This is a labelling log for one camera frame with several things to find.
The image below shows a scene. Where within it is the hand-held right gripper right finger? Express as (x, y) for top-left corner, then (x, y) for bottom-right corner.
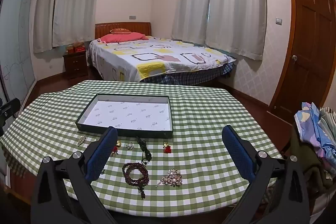
(222, 126), (310, 224)

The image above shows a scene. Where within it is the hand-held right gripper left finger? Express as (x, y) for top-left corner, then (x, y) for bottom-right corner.
(31, 126), (118, 224)

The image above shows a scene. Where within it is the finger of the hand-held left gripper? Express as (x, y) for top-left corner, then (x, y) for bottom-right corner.
(0, 98), (20, 135)

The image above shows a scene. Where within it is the dark red bead bracelet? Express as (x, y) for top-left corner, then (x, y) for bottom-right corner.
(122, 162), (150, 199)

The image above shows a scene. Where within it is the black hair ornament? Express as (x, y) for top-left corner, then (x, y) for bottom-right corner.
(136, 136), (153, 165)

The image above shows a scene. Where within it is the dark green jewelry tray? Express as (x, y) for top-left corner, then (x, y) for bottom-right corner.
(75, 93), (174, 139)

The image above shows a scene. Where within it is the pearl rhinestone brooch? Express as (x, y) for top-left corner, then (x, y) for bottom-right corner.
(156, 168), (183, 188)

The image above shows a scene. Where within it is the green checkered tablecloth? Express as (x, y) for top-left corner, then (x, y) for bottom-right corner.
(0, 80), (285, 214)

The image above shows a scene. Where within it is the frosted glass wardrobe door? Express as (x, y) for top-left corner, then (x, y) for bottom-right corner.
(0, 0), (37, 119)

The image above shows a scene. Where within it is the dark olive cloth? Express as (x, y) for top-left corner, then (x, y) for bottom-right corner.
(290, 132), (336, 189)

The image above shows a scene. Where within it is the dark wooden nightstand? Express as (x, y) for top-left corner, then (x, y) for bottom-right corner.
(63, 52), (88, 79)

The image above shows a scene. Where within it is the pile of folded cloths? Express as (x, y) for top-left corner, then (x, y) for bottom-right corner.
(294, 102), (336, 153)

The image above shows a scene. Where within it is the bed with patterned bedspread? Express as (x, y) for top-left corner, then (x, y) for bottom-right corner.
(88, 35), (237, 86)

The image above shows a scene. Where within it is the pink pillow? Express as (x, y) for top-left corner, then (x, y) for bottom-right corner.
(100, 32), (147, 43)

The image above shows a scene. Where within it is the wooden headboard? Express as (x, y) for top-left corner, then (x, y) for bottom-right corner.
(94, 22), (152, 39)

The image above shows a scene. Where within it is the brown wooden door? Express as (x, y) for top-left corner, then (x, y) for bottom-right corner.
(268, 0), (336, 125)

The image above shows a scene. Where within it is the gold pendant on red cord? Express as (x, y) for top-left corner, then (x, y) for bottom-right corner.
(110, 139), (122, 157)

